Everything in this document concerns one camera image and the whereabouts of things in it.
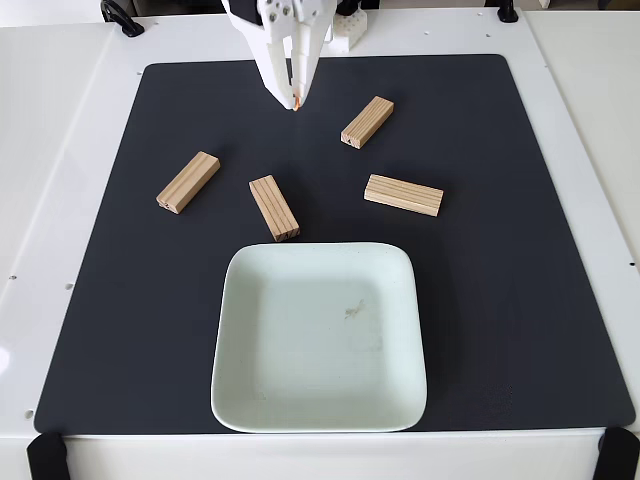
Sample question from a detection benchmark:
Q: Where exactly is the wooden block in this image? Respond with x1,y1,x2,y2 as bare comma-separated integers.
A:
340,95,395,150
363,173,445,218
248,174,301,243
155,151,222,216

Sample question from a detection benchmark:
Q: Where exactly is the pale green square plate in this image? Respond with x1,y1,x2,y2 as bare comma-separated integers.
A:
209,242,429,434

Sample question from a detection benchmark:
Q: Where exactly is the black rubber mat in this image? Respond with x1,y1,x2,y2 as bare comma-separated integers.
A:
33,53,636,435

